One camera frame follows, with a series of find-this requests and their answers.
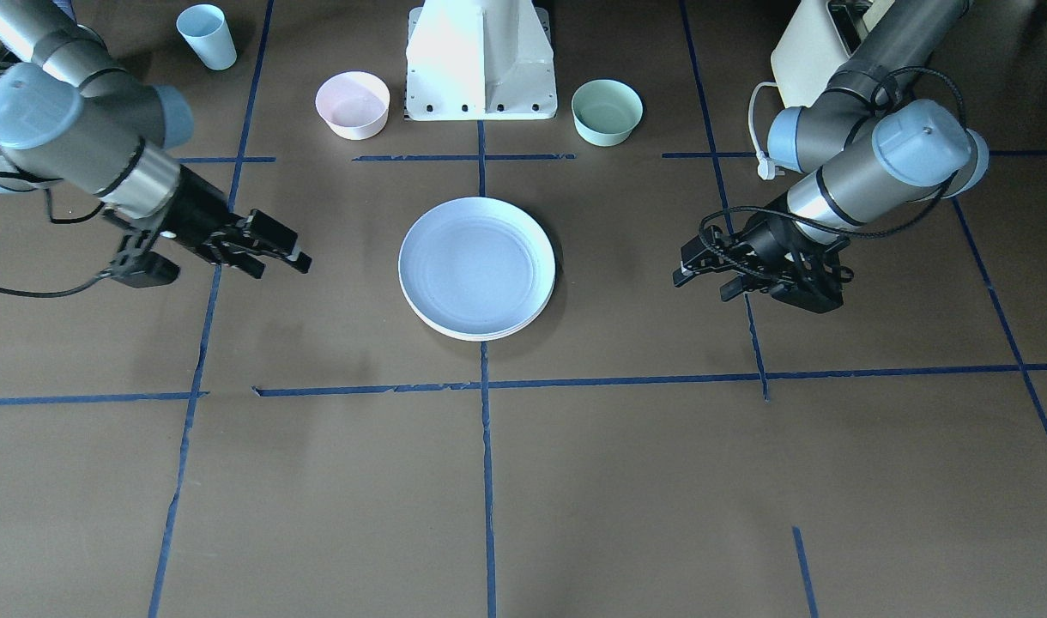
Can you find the light blue cup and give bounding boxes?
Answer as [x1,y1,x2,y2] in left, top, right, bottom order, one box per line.
[177,3,237,71]

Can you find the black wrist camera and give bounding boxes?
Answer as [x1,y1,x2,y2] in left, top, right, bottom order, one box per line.
[108,227,181,288]
[767,251,856,314]

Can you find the white power plug cable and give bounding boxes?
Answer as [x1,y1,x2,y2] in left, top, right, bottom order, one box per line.
[747,81,787,181]

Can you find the cream white plate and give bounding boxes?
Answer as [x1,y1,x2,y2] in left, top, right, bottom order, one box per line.
[401,281,556,343]

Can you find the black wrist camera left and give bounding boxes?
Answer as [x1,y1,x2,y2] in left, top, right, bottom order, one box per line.
[767,251,856,314]

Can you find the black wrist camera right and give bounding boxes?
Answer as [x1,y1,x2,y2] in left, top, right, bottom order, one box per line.
[108,227,181,288]

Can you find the green bowl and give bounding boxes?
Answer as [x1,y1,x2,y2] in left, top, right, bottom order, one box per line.
[571,79,645,148]

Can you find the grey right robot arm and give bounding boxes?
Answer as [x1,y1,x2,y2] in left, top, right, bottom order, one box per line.
[0,1,312,288]

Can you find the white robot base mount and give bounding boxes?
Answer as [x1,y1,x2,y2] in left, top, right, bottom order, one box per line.
[403,1,559,122]

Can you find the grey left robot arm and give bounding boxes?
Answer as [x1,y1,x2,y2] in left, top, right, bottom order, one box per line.
[672,1,990,313]

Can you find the blue plate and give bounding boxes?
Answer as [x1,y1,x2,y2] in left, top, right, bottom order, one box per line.
[397,197,556,288]

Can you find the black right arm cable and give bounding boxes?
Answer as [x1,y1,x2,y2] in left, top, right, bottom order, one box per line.
[0,172,138,300]

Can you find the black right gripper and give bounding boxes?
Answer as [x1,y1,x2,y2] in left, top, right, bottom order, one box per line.
[156,167,312,279]

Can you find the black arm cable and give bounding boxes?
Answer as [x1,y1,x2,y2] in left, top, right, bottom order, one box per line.
[0,172,138,300]
[698,67,968,284]

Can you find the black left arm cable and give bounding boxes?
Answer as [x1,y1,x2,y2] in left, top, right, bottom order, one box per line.
[698,67,968,284]

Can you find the pink bowl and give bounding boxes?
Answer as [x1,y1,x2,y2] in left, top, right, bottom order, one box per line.
[314,71,391,141]

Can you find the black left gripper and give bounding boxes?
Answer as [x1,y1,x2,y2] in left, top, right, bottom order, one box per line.
[672,214,826,301]

